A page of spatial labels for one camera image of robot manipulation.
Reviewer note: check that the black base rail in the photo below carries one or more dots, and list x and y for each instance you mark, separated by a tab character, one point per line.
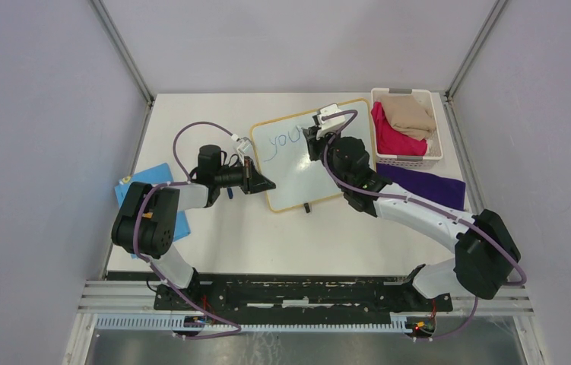
310	300

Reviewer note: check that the beige cloth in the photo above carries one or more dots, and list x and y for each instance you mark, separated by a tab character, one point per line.
405	115

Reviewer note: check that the blue patterned cloth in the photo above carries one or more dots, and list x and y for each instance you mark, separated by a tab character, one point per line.
161	222

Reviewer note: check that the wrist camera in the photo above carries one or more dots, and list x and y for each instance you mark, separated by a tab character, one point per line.
244	148
328	119

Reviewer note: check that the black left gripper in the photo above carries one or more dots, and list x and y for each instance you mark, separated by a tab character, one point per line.
254	182

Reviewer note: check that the white plastic basket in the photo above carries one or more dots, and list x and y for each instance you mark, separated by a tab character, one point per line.
434	152

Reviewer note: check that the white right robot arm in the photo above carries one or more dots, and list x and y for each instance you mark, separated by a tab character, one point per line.
485	253

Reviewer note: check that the pink cloth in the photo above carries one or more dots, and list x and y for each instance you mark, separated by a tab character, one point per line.
392	142

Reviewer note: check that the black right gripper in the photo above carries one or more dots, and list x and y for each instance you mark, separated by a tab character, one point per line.
314	143

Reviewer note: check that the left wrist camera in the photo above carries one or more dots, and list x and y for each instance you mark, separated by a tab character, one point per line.
244	148

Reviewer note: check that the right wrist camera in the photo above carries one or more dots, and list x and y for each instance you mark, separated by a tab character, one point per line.
328	119

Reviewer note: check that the purple cloth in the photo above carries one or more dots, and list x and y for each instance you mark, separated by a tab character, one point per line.
442	190

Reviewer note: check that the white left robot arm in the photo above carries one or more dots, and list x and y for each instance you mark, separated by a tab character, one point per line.
211	176

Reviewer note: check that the white cable duct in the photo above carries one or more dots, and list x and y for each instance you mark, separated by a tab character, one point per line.
183	323

